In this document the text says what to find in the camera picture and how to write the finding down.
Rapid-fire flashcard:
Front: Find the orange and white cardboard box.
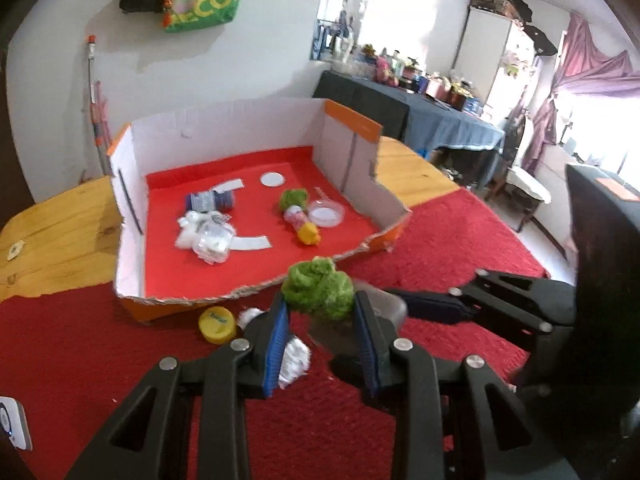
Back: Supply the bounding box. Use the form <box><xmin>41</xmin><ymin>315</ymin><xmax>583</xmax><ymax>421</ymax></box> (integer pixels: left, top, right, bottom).
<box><xmin>106</xmin><ymin>99</ymin><xmax>413</xmax><ymax>326</ymax></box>

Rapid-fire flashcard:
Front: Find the red knitted mat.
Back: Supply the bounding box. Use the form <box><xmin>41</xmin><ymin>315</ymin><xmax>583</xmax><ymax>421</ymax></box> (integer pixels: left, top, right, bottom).
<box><xmin>0</xmin><ymin>187</ymin><xmax>551</xmax><ymax>480</ymax></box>

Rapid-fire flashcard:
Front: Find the small white device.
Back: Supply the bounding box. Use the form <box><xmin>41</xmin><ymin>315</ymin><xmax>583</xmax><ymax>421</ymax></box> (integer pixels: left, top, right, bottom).
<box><xmin>0</xmin><ymin>396</ymin><xmax>33</xmax><ymax>452</ymax></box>

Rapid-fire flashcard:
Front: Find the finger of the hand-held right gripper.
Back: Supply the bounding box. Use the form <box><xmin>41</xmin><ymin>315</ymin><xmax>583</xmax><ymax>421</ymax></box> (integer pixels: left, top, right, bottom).
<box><xmin>387</xmin><ymin>268</ymin><xmax>576</xmax><ymax>356</ymax></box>
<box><xmin>331</xmin><ymin>352</ymin><xmax>368</xmax><ymax>396</ymax></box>

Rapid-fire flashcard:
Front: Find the blue paint bottle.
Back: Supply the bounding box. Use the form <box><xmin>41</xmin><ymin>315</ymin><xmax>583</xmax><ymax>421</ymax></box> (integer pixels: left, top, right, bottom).
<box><xmin>186</xmin><ymin>190</ymin><xmax>236</xmax><ymax>212</ymax></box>

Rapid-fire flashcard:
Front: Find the yellow bottle cap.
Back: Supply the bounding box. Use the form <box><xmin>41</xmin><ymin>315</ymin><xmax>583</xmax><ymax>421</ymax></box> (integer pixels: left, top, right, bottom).
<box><xmin>198</xmin><ymin>306</ymin><xmax>238</xmax><ymax>346</ymax></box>

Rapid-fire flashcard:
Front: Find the clear plastic lid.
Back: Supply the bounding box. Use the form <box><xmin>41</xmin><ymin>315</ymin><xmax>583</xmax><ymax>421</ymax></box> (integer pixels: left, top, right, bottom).
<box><xmin>306</xmin><ymin>199</ymin><xmax>346</xmax><ymax>228</ymax></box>

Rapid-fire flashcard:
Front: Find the dark suitcase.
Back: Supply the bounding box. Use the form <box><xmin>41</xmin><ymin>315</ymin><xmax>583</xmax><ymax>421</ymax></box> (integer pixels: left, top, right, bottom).
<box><xmin>470</xmin><ymin>0</ymin><xmax>533</xmax><ymax>23</ymax></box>

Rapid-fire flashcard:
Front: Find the green fuzzy ball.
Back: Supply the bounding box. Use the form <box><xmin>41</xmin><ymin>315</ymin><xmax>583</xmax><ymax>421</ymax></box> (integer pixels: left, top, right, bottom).
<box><xmin>278</xmin><ymin>188</ymin><xmax>310</xmax><ymax>213</ymax></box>
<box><xmin>281</xmin><ymin>256</ymin><xmax>356</xmax><ymax>322</ymax></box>

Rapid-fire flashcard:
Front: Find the table with dark cloth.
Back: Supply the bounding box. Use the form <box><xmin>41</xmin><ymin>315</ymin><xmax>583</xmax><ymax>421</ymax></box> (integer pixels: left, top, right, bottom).
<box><xmin>312</xmin><ymin>70</ymin><xmax>506</xmax><ymax>181</ymax></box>

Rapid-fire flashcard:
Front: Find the wall mirror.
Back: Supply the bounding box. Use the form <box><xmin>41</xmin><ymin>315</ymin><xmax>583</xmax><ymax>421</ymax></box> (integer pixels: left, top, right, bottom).
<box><xmin>310</xmin><ymin>0</ymin><xmax>373</xmax><ymax>63</ymax></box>

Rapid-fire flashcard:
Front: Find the row of bottles and jars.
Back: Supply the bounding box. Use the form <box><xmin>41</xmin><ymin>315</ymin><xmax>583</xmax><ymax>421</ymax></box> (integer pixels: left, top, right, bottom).
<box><xmin>330</xmin><ymin>42</ymin><xmax>488</xmax><ymax>113</ymax></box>

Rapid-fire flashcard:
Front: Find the stick with orange tip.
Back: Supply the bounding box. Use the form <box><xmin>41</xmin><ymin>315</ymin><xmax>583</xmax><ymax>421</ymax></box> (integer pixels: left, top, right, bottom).
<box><xmin>86</xmin><ymin>35</ymin><xmax>108</xmax><ymax>176</ymax></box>

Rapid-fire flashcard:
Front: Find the pink curtain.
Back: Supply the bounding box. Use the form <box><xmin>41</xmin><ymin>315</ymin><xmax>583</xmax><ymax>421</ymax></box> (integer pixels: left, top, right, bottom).
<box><xmin>520</xmin><ymin>12</ymin><xmax>640</xmax><ymax>176</ymax></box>

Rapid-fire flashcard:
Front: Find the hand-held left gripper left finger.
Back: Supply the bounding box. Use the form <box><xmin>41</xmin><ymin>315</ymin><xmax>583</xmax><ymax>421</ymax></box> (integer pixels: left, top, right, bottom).
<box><xmin>65</xmin><ymin>292</ymin><xmax>292</xmax><ymax>480</ymax></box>

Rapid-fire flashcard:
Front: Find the white refrigerator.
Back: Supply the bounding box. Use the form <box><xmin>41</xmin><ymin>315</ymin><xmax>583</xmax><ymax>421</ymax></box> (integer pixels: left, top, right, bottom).
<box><xmin>452</xmin><ymin>7</ymin><xmax>538</xmax><ymax>126</ymax></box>

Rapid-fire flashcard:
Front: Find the chair with white cushion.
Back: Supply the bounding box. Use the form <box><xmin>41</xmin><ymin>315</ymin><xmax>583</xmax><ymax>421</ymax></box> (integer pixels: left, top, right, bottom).
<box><xmin>505</xmin><ymin>110</ymin><xmax>553</xmax><ymax>233</ymax></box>

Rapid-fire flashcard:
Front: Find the crumpled white paper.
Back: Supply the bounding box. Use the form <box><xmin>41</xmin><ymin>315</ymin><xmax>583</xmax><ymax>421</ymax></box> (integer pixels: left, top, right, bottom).
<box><xmin>277</xmin><ymin>337</ymin><xmax>313</xmax><ymax>390</ymax></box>

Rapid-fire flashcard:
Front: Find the clear bag of white cotton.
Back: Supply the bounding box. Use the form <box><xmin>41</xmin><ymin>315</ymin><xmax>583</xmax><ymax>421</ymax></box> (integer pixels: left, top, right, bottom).
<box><xmin>175</xmin><ymin>210</ymin><xmax>237</xmax><ymax>266</ymax></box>

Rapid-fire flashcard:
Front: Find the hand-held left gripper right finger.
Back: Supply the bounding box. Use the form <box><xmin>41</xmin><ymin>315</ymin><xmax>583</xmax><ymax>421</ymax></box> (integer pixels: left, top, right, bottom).
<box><xmin>351</xmin><ymin>291</ymin><xmax>576</xmax><ymax>480</ymax></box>

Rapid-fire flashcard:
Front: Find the clear plastic cup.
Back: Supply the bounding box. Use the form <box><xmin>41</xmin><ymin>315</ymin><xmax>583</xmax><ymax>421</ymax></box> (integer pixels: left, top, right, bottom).
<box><xmin>306</xmin><ymin>282</ymin><xmax>408</xmax><ymax>361</ymax></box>

